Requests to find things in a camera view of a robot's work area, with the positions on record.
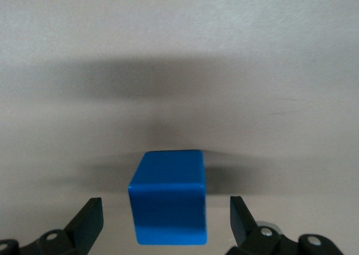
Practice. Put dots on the brown table mat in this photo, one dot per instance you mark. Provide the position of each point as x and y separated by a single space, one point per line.
179 41

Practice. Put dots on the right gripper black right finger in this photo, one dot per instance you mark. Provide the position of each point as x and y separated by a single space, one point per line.
244 229

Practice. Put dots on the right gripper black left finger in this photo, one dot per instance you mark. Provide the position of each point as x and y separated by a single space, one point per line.
84 224

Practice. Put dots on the blue wooden cube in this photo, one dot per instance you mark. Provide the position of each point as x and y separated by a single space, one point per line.
168 204

